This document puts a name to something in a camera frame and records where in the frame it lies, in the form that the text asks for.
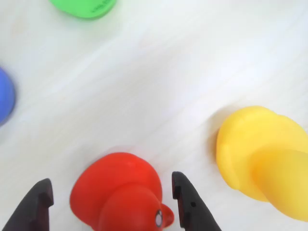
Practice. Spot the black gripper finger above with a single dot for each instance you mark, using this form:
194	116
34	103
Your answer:
29	207
192	211

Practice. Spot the red rubber duck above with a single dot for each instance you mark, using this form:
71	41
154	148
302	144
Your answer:
115	183

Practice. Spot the yellow rubber duck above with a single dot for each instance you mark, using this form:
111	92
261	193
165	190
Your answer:
252	144

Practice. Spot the blue rubber duck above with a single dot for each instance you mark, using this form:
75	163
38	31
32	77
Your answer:
6	96

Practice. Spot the green rubber duck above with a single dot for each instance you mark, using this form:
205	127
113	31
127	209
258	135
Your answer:
81	8

